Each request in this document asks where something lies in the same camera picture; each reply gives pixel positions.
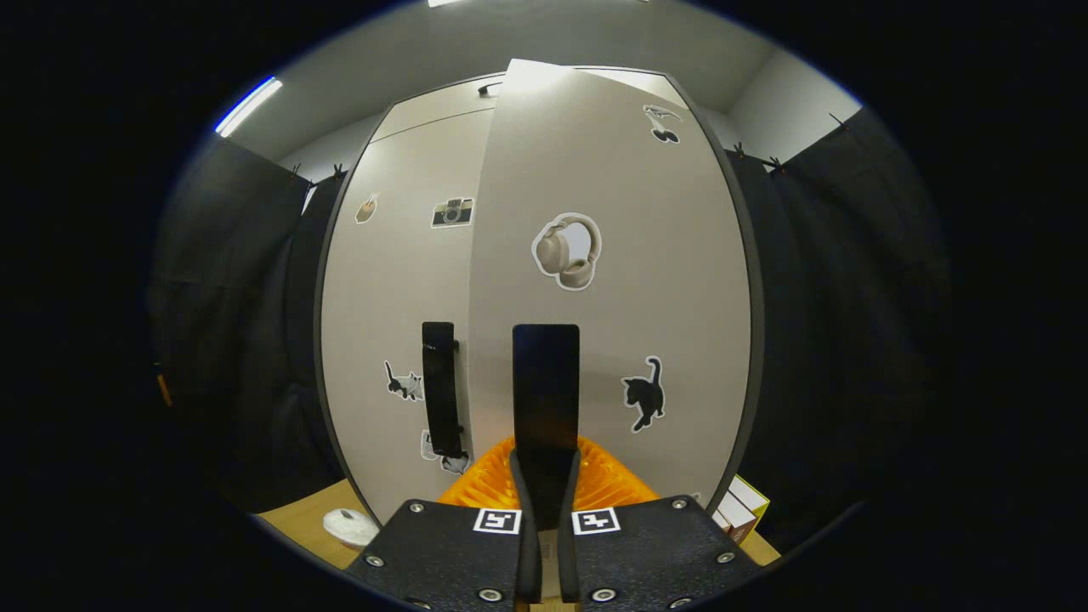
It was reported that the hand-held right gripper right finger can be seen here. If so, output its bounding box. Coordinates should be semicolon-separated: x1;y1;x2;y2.
557;435;766;612

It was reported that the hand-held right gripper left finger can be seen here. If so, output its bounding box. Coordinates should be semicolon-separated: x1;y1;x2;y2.
344;438;545;612

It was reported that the beige cabinet door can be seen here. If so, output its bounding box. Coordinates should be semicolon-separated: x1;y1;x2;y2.
320;106;496;521
467;59;753;528

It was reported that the beige double-door shoe cabinet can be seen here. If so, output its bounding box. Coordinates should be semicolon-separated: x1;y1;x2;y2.
313;58;766;528

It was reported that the white and brown box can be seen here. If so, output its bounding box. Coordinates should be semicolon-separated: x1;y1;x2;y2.
710;491;757;545

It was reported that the white lidded bowl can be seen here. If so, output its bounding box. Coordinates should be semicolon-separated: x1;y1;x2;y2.
323;508;381;549

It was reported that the long ceiling light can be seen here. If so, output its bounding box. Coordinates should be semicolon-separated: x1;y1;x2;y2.
214;76;284;138

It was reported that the black backdrop cloth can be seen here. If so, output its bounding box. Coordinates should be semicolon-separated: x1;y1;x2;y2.
144;106;953;553

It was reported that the beige cabinet panel with handle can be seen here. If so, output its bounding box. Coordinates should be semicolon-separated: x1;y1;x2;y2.
372;75;508;142

